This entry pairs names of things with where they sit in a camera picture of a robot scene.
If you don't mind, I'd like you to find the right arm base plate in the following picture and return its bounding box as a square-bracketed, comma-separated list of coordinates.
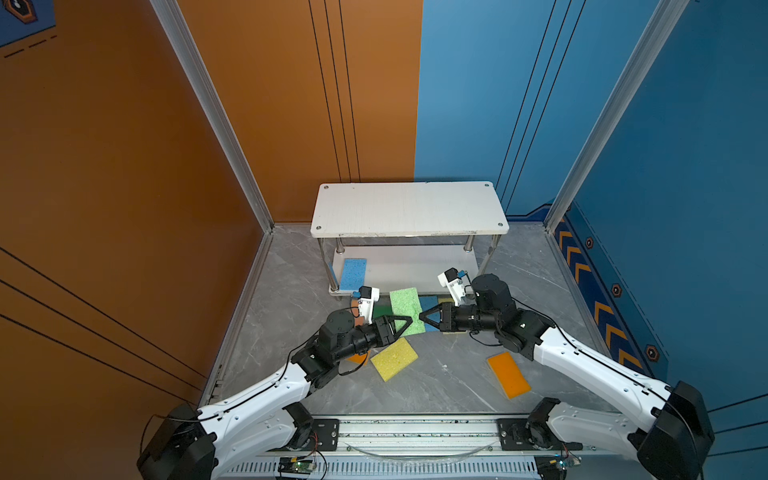
[496, 417, 584, 452]

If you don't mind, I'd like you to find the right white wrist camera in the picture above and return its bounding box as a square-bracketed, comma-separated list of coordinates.
[438, 267, 473, 306]

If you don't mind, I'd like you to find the blue sponge row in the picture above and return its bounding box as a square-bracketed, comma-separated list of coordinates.
[419, 296, 439, 333]
[339, 258, 367, 292]

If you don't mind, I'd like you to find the aluminium front rail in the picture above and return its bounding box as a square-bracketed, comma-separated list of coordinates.
[218, 414, 622, 479]

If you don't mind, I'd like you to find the pale yellow sponge tilted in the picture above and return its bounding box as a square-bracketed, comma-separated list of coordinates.
[372, 338, 418, 382]

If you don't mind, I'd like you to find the dark green sponge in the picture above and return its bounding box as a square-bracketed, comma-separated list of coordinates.
[372, 304, 393, 320]

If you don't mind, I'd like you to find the orange sponge left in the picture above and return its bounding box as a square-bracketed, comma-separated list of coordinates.
[347, 354, 368, 365]

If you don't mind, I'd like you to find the pink sponge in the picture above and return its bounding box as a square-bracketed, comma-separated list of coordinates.
[350, 299, 364, 326]

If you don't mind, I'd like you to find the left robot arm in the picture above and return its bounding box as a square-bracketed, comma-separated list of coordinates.
[137, 309, 413, 479]

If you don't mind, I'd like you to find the light green sponge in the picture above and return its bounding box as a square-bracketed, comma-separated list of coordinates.
[389, 288, 426, 337]

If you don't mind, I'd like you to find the pale yellow sponge row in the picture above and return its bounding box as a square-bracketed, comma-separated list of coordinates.
[438, 298, 456, 333]

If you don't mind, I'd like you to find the circuit board right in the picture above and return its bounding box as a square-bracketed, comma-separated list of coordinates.
[534, 456, 582, 480]

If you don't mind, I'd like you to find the green circuit board left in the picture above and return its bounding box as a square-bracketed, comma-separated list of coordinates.
[276, 457, 317, 478]

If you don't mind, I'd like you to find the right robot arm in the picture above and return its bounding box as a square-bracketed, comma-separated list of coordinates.
[419, 272, 715, 479]

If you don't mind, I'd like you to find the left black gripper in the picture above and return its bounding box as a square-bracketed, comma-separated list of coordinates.
[331, 315, 410, 367]

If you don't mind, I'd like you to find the white two-tier shelf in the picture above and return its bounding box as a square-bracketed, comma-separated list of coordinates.
[311, 181, 509, 296]

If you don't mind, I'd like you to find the orange sponge right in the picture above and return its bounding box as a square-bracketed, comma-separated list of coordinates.
[487, 352, 531, 399]

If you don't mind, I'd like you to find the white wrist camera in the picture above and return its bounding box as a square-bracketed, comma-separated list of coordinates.
[356, 286, 380, 324]
[438, 267, 473, 306]

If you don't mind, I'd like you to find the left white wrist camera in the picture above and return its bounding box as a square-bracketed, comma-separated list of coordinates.
[356, 286, 380, 324]

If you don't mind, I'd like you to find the orange sponge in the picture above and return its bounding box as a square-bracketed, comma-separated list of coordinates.
[487, 352, 531, 399]
[347, 354, 368, 365]

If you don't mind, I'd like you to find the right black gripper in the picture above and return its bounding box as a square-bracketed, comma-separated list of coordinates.
[417, 302, 500, 334]

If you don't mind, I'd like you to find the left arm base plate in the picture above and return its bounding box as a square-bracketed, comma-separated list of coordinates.
[283, 418, 340, 453]

